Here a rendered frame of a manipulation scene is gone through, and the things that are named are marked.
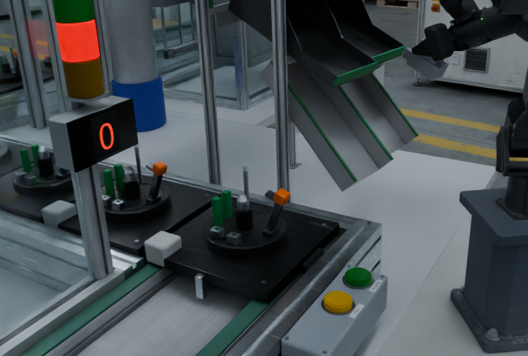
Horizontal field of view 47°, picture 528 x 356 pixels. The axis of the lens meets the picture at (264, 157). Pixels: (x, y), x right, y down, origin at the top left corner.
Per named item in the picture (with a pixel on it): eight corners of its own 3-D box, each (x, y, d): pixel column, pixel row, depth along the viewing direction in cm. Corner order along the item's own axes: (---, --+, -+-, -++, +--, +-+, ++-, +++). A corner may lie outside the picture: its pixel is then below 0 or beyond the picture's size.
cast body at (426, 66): (442, 77, 119) (459, 45, 115) (430, 81, 116) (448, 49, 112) (408, 54, 122) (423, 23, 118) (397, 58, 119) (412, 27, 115)
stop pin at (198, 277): (207, 296, 96) (206, 274, 94) (203, 300, 95) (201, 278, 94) (200, 293, 97) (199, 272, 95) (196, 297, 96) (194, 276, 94)
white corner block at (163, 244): (184, 256, 103) (181, 235, 101) (166, 269, 99) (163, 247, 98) (163, 249, 105) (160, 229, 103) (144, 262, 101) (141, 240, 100)
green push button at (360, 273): (375, 281, 93) (375, 270, 92) (364, 295, 90) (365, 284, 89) (351, 275, 95) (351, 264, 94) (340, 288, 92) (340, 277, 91)
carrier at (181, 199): (221, 202, 121) (218, 143, 116) (138, 260, 102) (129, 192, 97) (132, 179, 133) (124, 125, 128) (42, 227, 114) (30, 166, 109)
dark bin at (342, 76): (373, 72, 117) (389, 39, 112) (333, 88, 108) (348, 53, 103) (271, 0, 128) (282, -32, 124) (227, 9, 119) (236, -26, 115)
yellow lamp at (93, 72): (112, 90, 85) (108, 56, 83) (86, 100, 81) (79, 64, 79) (87, 86, 87) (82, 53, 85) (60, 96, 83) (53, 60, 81)
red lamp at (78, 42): (108, 55, 83) (102, 19, 81) (79, 63, 79) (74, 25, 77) (82, 52, 85) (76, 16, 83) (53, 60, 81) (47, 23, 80)
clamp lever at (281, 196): (278, 229, 101) (291, 192, 97) (272, 234, 99) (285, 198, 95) (261, 218, 102) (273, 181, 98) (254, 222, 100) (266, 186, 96)
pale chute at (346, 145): (379, 170, 123) (394, 159, 120) (342, 192, 115) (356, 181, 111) (301, 60, 128) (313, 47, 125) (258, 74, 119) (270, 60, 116)
